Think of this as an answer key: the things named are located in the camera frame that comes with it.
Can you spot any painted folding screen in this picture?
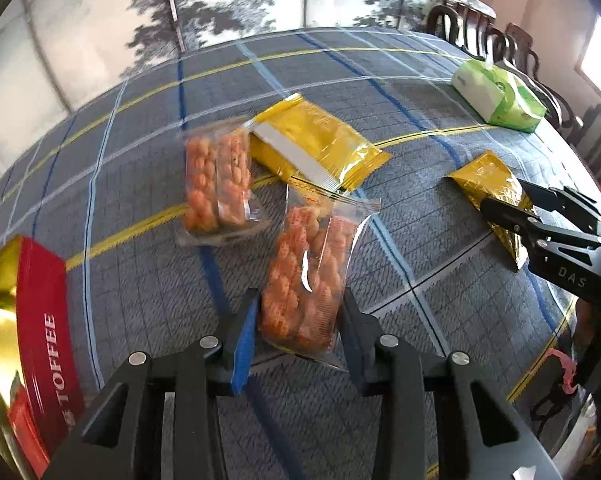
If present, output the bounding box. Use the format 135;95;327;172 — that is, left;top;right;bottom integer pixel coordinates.
0;0;476;181

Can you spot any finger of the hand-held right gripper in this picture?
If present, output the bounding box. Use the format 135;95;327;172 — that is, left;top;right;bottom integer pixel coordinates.
517;178;601;233
481;197;546;256

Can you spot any blue plaid tablecloth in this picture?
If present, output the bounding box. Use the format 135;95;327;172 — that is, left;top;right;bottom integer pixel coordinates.
0;26;594;480

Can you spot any green tissue pack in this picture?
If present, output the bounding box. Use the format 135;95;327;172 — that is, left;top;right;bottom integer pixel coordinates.
452;57;548;133

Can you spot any pink plastic strip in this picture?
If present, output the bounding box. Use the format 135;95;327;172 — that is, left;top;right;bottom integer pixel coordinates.
551;347;579;396

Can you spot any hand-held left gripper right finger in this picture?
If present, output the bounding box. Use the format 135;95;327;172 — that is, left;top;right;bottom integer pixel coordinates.
341;290;566;480

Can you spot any red and gold tin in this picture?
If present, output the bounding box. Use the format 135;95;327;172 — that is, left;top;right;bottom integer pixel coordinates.
0;236;86;480

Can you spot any red snack packet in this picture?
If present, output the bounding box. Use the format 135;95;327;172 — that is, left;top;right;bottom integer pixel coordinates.
8;375;51;466

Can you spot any yellow snack packet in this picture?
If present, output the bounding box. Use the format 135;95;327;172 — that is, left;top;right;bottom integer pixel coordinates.
445;150;536;272
243;92;392;196

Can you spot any clear bag of peanuts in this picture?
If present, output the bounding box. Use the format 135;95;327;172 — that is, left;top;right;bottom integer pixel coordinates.
258;177;381;371
175;117;276;247

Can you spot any dark wooden chair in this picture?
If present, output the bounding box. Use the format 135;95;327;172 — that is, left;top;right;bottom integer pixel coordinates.
485;22;576;131
575;105;601;181
425;0;497;56

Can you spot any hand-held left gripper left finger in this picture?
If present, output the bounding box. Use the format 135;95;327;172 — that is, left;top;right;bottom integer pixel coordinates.
40;287;261;480

